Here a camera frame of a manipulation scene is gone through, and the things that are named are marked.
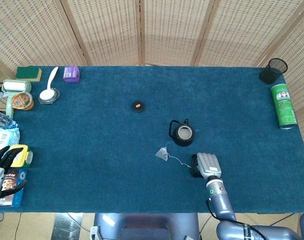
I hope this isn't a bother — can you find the tea bag with green tag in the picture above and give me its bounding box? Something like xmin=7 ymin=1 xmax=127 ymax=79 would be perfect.
xmin=155 ymin=145 xmax=192 ymax=168

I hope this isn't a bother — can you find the purple box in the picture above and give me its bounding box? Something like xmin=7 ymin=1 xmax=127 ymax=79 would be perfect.
xmin=62 ymin=65 xmax=81 ymax=84

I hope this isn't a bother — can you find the orange jelly cup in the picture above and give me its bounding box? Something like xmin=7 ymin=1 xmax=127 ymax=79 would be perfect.
xmin=11 ymin=91 xmax=34 ymax=111

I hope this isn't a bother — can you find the white plastic spoon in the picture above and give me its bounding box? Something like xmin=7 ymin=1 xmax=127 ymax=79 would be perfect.
xmin=39 ymin=66 xmax=59 ymax=101

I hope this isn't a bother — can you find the black cast iron teapot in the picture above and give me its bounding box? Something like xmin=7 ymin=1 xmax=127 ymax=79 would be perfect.
xmin=168 ymin=118 xmax=195 ymax=147

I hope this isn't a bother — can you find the black teapot lid orange knob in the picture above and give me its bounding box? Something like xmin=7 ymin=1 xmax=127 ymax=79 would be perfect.
xmin=131 ymin=100 xmax=145 ymax=113

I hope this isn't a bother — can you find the bamboo folding screen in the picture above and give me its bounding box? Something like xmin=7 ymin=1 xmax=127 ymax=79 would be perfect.
xmin=0 ymin=0 xmax=304 ymax=141

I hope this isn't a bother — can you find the green yellow sponge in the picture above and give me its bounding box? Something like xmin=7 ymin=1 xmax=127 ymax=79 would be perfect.
xmin=15 ymin=66 xmax=42 ymax=82

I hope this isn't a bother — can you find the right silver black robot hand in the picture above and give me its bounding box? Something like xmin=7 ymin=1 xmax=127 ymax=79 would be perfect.
xmin=191 ymin=152 xmax=222 ymax=180

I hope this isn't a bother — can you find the light green lint roller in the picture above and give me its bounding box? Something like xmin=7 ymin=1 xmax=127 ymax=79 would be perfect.
xmin=1 ymin=79 xmax=32 ymax=119

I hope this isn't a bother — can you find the white blue wet wipes pack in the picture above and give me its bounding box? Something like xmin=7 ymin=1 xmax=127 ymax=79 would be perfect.
xmin=0 ymin=127 xmax=20 ymax=157

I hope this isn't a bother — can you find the green chip can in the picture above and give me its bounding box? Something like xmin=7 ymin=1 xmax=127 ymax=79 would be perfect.
xmin=270 ymin=83 xmax=298 ymax=130

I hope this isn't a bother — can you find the black mesh pen holder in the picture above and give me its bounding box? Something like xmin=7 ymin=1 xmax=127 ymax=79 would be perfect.
xmin=259 ymin=57 xmax=289 ymax=85

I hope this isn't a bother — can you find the blue table cloth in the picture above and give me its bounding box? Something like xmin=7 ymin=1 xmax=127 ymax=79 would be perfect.
xmin=0 ymin=65 xmax=304 ymax=215

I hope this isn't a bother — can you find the white floor cable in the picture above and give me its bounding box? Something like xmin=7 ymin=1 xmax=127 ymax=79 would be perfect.
xmin=199 ymin=212 xmax=220 ymax=240

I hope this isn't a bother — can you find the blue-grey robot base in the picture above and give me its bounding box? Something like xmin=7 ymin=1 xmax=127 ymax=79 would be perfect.
xmin=90 ymin=212 xmax=200 ymax=240

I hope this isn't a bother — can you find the green white small packet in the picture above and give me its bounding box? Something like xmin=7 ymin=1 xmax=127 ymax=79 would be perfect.
xmin=24 ymin=147 xmax=34 ymax=168

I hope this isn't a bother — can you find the silver steel wool scourer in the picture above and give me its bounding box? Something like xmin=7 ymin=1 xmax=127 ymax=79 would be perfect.
xmin=38 ymin=87 xmax=60 ymax=105

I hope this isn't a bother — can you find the blue cookie box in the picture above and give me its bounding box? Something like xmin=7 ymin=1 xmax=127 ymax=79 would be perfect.
xmin=0 ymin=168 xmax=28 ymax=208

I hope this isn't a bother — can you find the clear plastic water bottle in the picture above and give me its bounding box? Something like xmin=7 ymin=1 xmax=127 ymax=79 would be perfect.
xmin=0 ymin=107 xmax=18 ymax=130

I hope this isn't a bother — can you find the yellow box with barcode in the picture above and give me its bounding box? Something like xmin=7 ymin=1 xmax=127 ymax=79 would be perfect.
xmin=8 ymin=144 xmax=29 ymax=168

